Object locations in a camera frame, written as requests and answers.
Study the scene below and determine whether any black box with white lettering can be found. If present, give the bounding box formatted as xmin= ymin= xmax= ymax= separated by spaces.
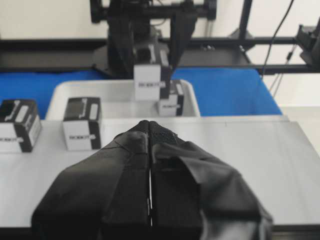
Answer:
xmin=133 ymin=64 xmax=172 ymax=101

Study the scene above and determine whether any black box on base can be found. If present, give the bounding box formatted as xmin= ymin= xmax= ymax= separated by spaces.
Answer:
xmin=62 ymin=96 xmax=102 ymax=151
xmin=0 ymin=99 xmax=42 ymax=153

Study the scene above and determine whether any black box far on base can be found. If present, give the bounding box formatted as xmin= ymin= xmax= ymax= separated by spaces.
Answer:
xmin=0 ymin=99 xmax=42 ymax=153

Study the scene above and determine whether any black box in tray corner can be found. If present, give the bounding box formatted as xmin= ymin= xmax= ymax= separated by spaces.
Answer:
xmin=157 ymin=79 xmax=185 ymax=117

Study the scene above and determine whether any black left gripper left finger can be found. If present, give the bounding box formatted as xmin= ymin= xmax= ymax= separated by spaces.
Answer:
xmin=31 ymin=120 xmax=150 ymax=240

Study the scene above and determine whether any black hanging cable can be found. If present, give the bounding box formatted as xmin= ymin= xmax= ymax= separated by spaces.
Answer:
xmin=259 ymin=0 xmax=296 ymax=97

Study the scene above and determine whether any white plastic tray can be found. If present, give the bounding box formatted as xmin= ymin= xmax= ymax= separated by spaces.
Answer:
xmin=45 ymin=79 xmax=201 ymax=121

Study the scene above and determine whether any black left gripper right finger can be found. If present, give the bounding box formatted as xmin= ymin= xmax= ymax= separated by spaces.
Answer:
xmin=149 ymin=121 xmax=273 ymax=240

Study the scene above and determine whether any blue table cloth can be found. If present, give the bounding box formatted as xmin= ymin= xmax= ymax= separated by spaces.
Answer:
xmin=0 ymin=67 xmax=282 ymax=119

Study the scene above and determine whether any black metal frame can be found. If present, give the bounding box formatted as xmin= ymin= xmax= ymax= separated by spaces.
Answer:
xmin=0 ymin=0 xmax=320 ymax=79

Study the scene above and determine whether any black box middle on base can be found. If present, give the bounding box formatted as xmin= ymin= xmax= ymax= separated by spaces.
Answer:
xmin=62 ymin=96 xmax=102 ymax=151

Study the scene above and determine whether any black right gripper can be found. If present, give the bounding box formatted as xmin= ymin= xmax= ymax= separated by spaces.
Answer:
xmin=89 ymin=0 xmax=217 ymax=78

